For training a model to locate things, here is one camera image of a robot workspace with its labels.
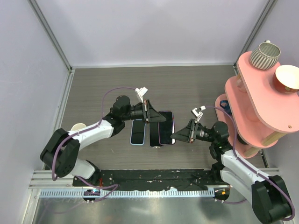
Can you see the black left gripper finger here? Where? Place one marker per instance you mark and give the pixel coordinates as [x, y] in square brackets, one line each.
[153, 107]
[154, 116]

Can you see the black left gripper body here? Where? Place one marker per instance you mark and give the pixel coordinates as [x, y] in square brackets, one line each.
[139, 112]

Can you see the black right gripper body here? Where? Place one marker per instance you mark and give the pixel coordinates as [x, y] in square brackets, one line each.
[201, 133]

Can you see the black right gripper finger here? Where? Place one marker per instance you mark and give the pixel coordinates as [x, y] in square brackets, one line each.
[184, 137]
[187, 130]

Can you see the light blue phone case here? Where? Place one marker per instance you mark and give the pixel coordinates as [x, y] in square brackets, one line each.
[144, 135]

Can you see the clear magsafe phone case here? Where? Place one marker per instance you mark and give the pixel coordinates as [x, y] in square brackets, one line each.
[155, 147]

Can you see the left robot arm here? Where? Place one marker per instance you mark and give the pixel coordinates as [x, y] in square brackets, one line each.
[61, 152]

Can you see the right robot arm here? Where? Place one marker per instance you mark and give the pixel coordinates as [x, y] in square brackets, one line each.
[268, 195]

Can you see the blue cup on shelf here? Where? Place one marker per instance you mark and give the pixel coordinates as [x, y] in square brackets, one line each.
[224, 104]

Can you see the pink three-tier shelf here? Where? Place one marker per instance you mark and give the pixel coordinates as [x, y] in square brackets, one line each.
[261, 114]

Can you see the yellow paper cup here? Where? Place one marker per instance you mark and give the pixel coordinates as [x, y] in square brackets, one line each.
[78, 126]

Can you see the grey striped ceramic mug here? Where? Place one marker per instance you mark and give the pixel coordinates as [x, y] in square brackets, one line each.
[265, 56]

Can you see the red paper bowl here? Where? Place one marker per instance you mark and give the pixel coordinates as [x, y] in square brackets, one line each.
[286, 79]

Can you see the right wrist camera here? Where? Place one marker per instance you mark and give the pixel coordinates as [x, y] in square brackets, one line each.
[198, 113]

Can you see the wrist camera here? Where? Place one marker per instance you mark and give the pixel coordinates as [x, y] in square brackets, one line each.
[140, 92]
[198, 113]

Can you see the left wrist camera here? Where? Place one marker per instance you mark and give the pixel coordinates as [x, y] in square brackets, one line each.
[140, 92]

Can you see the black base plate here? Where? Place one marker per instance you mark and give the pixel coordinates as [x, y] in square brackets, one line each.
[159, 179]

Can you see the slotted aluminium cable rail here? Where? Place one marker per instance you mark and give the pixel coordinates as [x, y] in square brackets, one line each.
[92, 193]

